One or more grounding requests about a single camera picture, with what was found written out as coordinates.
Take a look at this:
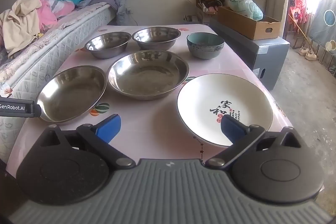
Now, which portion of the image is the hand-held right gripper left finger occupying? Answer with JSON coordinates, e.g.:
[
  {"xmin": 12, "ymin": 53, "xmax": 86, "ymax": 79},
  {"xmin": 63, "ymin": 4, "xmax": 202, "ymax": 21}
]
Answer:
[{"xmin": 34, "ymin": 114, "xmax": 136, "ymax": 170}]

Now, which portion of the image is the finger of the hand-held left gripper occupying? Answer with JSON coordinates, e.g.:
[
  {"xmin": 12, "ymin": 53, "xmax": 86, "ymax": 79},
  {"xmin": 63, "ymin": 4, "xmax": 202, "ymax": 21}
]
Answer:
[{"xmin": 0, "ymin": 99, "xmax": 42, "ymax": 118}]

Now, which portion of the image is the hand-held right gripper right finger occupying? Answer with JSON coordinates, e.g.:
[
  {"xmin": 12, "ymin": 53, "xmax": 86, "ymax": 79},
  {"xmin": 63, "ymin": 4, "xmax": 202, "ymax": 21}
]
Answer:
[{"xmin": 205, "ymin": 115, "xmax": 302, "ymax": 170}]

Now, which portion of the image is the white printed ceramic plate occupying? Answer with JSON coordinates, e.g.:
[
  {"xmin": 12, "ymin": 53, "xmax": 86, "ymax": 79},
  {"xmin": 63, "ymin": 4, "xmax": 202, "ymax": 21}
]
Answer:
[{"xmin": 177, "ymin": 73, "xmax": 273, "ymax": 148}]

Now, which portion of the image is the shallow steel plate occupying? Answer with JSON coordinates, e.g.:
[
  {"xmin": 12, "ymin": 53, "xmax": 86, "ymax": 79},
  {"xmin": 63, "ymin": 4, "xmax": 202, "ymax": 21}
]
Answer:
[{"xmin": 35, "ymin": 65, "xmax": 108, "ymax": 125}]

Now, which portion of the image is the large steel plate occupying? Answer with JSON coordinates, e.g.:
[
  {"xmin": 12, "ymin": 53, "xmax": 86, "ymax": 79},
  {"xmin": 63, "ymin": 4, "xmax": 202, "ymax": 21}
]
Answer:
[{"xmin": 108, "ymin": 50, "xmax": 190, "ymax": 101}]

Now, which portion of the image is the small steel bowl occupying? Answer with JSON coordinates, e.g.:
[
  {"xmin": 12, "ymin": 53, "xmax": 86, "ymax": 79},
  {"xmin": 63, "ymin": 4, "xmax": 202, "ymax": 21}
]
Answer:
[{"xmin": 84, "ymin": 32, "xmax": 132, "ymax": 60}]

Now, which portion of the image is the teal ceramic bowl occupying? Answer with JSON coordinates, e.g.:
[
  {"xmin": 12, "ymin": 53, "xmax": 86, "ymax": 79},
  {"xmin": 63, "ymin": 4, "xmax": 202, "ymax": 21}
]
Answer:
[{"xmin": 186, "ymin": 32, "xmax": 225, "ymax": 60}]

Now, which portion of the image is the wide-rim steel bowl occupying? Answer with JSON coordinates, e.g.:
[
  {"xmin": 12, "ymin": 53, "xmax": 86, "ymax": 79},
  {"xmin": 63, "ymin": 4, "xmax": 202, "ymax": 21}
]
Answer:
[{"xmin": 131, "ymin": 27, "xmax": 181, "ymax": 51}]

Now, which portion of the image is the pink printed tablecloth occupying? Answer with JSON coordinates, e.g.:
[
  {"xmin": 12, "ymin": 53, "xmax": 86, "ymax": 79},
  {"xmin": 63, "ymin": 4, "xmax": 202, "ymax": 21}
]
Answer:
[{"xmin": 5, "ymin": 24, "xmax": 293, "ymax": 180}]

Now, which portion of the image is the grey quilted mattress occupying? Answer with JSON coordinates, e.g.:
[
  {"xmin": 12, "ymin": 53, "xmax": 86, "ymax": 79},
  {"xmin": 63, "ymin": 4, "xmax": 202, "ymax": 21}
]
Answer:
[{"xmin": 0, "ymin": 1, "xmax": 118, "ymax": 161}]

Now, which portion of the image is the large grey box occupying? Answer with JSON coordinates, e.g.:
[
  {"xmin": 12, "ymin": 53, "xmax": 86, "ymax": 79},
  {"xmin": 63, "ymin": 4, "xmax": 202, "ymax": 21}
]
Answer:
[{"xmin": 210, "ymin": 18, "xmax": 291, "ymax": 90}]

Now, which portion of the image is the beige garment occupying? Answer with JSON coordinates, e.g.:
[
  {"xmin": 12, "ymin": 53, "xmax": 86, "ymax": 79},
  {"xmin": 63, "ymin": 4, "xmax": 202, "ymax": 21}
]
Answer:
[{"xmin": 0, "ymin": 0, "xmax": 43, "ymax": 58}]

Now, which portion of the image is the long cardboard box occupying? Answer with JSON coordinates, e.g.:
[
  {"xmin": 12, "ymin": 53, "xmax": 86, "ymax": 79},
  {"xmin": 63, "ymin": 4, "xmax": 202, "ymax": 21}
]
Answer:
[{"xmin": 217, "ymin": 6, "xmax": 281, "ymax": 41}]

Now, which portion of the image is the wooden broom stick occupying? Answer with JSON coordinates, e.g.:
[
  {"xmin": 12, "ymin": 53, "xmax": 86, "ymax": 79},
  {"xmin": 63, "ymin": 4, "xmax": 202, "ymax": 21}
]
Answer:
[{"xmin": 288, "ymin": 13, "xmax": 316, "ymax": 44}]

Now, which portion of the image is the pale green plastic bag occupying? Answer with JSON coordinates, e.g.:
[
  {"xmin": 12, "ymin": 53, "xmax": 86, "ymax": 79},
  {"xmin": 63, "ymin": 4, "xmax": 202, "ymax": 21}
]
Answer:
[{"xmin": 228, "ymin": 0, "xmax": 264, "ymax": 21}]

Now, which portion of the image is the purple grey bed sheet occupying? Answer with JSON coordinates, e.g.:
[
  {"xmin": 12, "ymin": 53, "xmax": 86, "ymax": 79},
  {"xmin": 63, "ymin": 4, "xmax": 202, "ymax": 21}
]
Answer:
[{"xmin": 76, "ymin": 0, "xmax": 132, "ymax": 25}]

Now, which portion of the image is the blue grey printed sheet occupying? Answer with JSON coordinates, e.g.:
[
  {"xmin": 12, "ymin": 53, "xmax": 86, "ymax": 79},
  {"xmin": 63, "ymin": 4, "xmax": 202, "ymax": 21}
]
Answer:
[{"xmin": 308, "ymin": 0, "xmax": 336, "ymax": 51}]

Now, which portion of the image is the pink hanging garment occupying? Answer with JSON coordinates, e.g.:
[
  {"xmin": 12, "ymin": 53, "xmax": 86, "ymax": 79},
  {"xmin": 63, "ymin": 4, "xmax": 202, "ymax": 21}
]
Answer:
[{"xmin": 288, "ymin": 0, "xmax": 320, "ymax": 25}]

